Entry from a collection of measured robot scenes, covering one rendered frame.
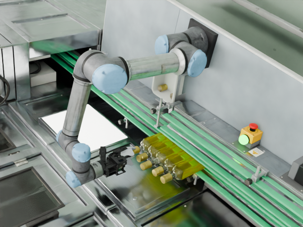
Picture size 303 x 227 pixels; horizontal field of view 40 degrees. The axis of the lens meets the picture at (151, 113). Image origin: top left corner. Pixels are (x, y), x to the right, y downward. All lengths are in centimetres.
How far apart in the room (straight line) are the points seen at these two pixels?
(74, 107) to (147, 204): 55
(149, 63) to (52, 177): 79
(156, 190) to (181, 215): 17
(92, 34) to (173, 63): 107
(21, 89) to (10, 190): 77
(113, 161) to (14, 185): 49
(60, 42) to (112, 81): 109
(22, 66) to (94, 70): 104
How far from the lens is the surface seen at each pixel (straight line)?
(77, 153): 171
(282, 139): 187
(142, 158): 194
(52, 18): 287
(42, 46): 253
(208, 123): 199
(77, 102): 172
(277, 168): 183
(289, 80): 177
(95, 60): 157
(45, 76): 278
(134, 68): 160
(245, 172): 178
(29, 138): 231
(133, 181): 201
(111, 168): 187
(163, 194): 197
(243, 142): 186
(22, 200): 198
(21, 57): 250
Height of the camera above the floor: 219
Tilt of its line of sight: 36 degrees down
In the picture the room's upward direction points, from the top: 109 degrees counter-clockwise
